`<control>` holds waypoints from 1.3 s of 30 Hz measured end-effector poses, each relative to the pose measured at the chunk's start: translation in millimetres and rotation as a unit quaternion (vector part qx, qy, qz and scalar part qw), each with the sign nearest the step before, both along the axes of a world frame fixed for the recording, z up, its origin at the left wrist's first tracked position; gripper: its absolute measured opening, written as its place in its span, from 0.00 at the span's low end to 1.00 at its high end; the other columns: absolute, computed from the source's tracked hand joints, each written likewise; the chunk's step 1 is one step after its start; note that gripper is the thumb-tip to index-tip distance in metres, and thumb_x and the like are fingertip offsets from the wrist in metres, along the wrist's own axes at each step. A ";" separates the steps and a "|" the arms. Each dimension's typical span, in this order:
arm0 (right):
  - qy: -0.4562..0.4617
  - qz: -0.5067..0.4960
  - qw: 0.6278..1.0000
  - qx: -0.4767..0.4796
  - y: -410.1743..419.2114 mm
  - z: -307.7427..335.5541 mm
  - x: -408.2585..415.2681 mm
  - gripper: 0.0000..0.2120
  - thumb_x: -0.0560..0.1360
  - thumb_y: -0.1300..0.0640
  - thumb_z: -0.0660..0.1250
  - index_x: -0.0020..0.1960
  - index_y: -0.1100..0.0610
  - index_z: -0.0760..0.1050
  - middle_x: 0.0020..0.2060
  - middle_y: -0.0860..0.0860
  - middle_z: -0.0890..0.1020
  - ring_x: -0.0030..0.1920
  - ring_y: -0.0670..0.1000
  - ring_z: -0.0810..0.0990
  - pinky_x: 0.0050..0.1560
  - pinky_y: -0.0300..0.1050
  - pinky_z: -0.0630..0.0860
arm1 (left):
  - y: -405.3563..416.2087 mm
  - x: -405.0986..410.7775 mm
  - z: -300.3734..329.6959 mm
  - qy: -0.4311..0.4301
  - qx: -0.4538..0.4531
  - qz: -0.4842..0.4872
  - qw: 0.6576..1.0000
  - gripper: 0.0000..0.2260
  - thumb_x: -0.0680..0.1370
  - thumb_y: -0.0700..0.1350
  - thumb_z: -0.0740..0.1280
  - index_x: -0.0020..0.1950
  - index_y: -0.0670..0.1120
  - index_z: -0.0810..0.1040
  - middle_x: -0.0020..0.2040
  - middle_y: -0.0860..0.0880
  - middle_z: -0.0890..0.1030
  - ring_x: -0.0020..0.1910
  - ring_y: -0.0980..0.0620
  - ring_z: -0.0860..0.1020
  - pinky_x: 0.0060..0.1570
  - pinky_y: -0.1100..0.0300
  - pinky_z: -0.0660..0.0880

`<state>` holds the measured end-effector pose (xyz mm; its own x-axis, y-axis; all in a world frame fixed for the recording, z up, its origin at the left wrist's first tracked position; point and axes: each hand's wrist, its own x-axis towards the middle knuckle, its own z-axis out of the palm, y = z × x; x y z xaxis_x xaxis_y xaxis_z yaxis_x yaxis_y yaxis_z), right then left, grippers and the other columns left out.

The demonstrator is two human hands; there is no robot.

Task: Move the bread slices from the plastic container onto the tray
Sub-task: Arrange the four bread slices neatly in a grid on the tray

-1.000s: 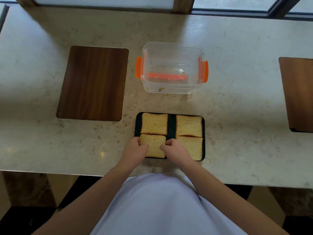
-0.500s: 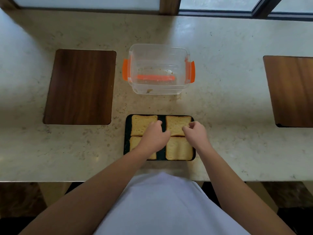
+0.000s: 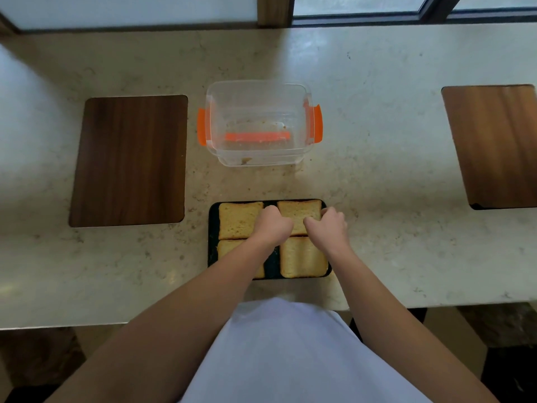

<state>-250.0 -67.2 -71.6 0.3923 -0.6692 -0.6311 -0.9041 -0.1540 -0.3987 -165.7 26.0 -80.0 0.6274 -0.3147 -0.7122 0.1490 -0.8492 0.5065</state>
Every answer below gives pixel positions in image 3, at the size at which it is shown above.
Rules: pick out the person's left hand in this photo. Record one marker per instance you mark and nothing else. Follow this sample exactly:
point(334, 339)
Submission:
point(270, 228)

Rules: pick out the person's right hand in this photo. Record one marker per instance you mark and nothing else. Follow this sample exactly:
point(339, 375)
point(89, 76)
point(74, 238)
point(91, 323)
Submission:
point(331, 232)

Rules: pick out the golden bread slice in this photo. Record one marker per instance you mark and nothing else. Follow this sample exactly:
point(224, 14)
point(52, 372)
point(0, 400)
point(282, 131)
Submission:
point(226, 247)
point(302, 260)
point(237, 220)
point(298, 210)

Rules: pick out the dark green tray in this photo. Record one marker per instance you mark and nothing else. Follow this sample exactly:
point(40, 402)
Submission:
point(212, 247)

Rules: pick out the clear container with orange clips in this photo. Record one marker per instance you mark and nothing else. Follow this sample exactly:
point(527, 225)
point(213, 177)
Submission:
point(260, 157)

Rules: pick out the person's right forearm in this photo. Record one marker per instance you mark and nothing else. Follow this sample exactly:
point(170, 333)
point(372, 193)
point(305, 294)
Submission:
point(411, 331)

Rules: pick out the person's left forearm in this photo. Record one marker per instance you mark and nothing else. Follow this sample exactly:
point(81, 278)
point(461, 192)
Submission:
point(168, 331)

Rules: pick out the person's white shirt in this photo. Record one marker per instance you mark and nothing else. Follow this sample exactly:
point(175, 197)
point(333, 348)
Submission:
point(302, 360)

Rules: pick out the dark wooden table inlay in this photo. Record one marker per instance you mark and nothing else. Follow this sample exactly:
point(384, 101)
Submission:
point(130, 163)
point(495, 146)

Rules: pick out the dark metal window frame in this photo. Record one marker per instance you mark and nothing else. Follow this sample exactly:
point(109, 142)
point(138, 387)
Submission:
point(356, 20)

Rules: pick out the wooden window post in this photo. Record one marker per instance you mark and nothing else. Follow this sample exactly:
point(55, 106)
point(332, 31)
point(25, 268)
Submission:
point(7, 27)
point(274, 10)

